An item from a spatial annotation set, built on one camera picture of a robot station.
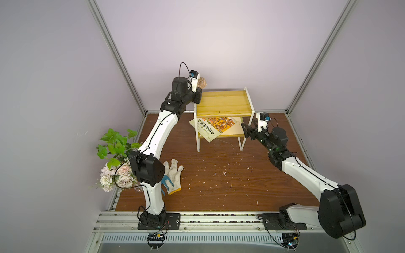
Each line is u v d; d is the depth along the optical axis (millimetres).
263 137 693
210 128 895
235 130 876
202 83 756
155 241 723
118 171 600
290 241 704
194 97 711
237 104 850
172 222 729
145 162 482
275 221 726
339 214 401
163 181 852
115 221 758
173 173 881
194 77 668
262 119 670
